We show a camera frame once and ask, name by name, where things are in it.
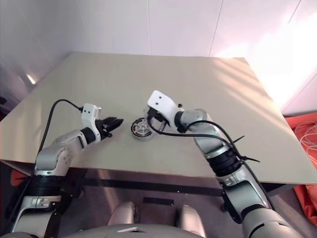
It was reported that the orange cushion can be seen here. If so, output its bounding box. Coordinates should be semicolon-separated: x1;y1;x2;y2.
284;115;317;224

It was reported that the copper wound stator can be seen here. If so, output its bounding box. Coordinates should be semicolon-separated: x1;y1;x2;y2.
130;118;154;141

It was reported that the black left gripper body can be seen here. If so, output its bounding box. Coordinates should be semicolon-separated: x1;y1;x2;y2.
95;119;112;142

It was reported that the grey robot torso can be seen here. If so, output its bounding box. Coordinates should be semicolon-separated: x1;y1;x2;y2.
74;223;209;238

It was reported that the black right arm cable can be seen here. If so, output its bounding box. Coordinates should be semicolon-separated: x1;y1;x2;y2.
148;116;274;211

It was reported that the orange cloth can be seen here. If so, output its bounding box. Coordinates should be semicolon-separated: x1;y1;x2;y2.
9;170;32;186

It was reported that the rounded grey robot foot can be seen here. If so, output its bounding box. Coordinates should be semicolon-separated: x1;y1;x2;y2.
177;204;206;236
107;201;138;228

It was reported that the black metal table frame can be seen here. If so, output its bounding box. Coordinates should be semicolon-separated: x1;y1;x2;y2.
69;171;317;214

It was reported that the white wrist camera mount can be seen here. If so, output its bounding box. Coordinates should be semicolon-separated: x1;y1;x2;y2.
147;90;185;127
81;103;103;143

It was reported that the white coiled cord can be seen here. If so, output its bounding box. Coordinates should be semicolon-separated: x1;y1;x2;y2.
294;121;317;154

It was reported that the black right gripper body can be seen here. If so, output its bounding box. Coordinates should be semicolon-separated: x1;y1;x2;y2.
148;110;170;127

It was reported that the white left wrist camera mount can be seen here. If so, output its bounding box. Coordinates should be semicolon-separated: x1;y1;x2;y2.
81;103;103;143

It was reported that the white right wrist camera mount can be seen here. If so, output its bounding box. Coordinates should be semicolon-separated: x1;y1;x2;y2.
147;90;185;127

